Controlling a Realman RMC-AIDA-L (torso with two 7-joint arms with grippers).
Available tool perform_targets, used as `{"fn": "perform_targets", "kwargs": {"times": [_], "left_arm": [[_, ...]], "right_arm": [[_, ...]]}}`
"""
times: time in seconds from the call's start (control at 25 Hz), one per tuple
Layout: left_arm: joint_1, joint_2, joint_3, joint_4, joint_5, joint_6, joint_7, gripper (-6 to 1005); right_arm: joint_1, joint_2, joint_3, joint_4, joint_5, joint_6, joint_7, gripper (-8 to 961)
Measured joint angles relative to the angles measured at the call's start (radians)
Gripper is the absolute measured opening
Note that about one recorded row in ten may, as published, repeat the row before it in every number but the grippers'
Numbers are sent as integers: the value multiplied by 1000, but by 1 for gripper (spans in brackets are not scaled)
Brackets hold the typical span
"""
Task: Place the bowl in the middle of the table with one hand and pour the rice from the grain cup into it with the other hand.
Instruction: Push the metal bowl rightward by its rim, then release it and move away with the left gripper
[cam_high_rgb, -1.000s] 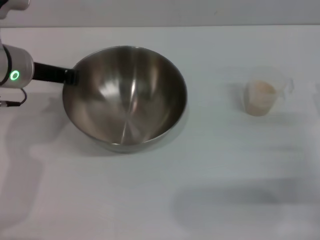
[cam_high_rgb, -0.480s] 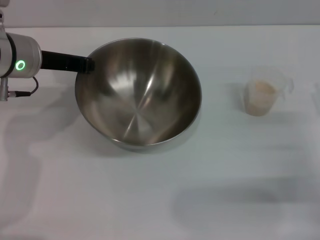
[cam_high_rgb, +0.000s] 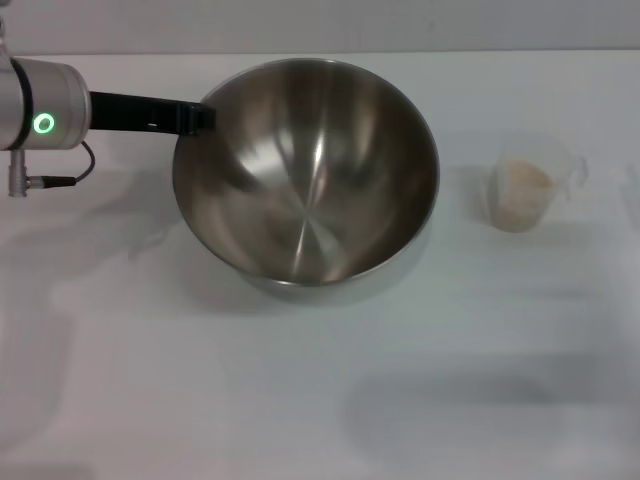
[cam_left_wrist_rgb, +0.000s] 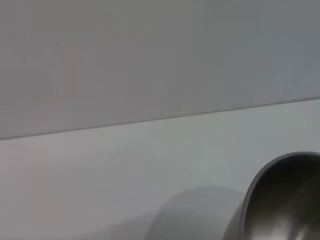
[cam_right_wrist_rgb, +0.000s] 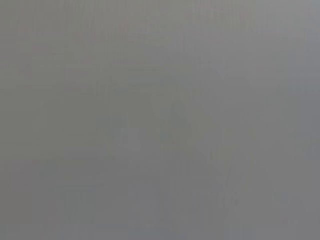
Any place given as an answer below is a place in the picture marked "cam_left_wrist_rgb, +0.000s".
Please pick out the stainless steel mixing bowl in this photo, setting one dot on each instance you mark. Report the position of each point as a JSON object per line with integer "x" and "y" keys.
{"x": 287, "y": 195}

